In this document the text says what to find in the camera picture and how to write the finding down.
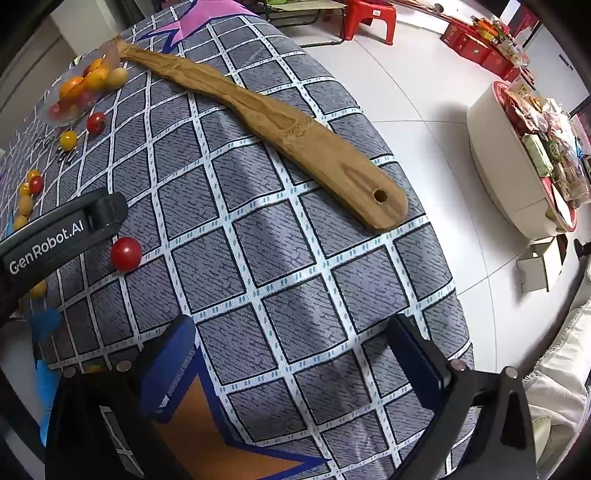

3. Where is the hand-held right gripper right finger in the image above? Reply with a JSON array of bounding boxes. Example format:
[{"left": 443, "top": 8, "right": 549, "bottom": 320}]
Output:
[{"left": 385, "top": 313, "right": 541, "bottom": 480}]

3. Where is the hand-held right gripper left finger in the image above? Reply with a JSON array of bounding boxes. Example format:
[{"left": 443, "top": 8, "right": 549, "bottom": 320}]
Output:
[{"left": 46, "top": 314, "right": 199, "bottom": 480}]

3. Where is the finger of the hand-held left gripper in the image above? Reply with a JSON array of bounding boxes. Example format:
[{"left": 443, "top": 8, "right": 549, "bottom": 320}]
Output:
[{"left": 83, "top": 191, "right": 129, "bottom": 232}]

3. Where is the pile of mixed cherry tomatoes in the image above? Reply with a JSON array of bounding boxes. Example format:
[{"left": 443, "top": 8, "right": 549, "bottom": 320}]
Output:
[{"left": 46, "top": 58, "right": 129, "bottom": 118}]

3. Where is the clear plastic bag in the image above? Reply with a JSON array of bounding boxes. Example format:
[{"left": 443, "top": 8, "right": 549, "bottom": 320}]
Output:
[{"left": 37, "top": 39, "right": 123, "bottom": 125}]

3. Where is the grey checkered star tablecloth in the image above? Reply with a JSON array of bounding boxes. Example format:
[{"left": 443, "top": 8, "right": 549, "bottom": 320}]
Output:
[{"left": 0, "top": 0, "right": 476, "bottom": 480}]

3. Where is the white fabric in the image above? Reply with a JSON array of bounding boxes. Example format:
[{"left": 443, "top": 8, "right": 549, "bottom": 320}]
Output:
[{"left": 524, "top": 295, "right": 591, "bottom": 480}]

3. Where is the open cardboard box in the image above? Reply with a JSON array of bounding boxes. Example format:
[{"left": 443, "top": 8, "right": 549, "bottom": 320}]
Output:
[{"left": 516, "top": 235, "right": 568, "bottom": 294}]

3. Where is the long wooden board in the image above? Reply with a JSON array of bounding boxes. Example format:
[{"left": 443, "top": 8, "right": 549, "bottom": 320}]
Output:
[{"left": 112, "top": 39, "right": 409, "bottom": 233}]

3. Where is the white cabinet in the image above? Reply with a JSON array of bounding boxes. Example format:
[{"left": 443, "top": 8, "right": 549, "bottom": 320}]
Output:
[{"left": 50, "top": 0, "right": 195, "bottom": 44}]

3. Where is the round white table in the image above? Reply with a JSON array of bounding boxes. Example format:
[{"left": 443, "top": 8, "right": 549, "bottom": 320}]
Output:
[{"left": 466, "top": 80, "right": 580, "bottom": 241}]

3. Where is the pile of snack packets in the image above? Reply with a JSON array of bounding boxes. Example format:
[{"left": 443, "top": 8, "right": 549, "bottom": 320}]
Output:
[{"left": 501, "top": 83, "right": 591, "bottom": 217}]

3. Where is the red gift box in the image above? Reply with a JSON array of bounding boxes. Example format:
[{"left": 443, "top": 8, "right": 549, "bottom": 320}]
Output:
[
  {"left": 480, "top": 46, "right": 522, "bottom": 81},
  {"left": 440, "top": 21, "right": 492, "bottom": 65}
]

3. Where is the red plastic stool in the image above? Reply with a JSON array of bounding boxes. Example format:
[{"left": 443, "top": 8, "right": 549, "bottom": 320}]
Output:
[{"left": 341, "top": 0, "right": 397, "bottom": 46}]

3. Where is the black metal folding frame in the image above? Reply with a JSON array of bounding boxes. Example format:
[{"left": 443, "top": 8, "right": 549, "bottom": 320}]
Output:
[{"left": 263, "top": 0, "right": 345, "bottom": 47}]

